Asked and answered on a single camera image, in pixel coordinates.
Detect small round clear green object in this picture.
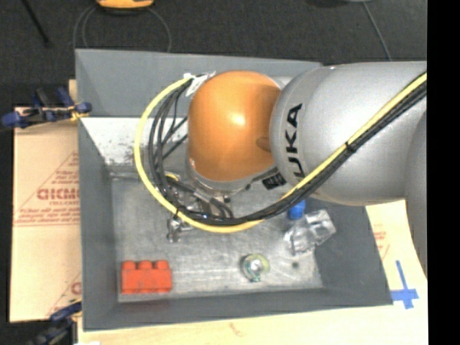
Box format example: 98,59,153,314
241,253,271,283

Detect black cylinder on white bracket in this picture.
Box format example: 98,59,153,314
247,172,288,191

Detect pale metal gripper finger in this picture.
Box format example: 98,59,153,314
166,216,184,244
179,200,199,231

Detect red toy brick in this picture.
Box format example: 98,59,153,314
119,259,174,295

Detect clear plastic bottle, blue cap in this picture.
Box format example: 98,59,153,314
282,198,337,257

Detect grey metal bin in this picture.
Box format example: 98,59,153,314
74,48,393,331

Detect brown cardboard board, red print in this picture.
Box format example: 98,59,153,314
8,78,84,323

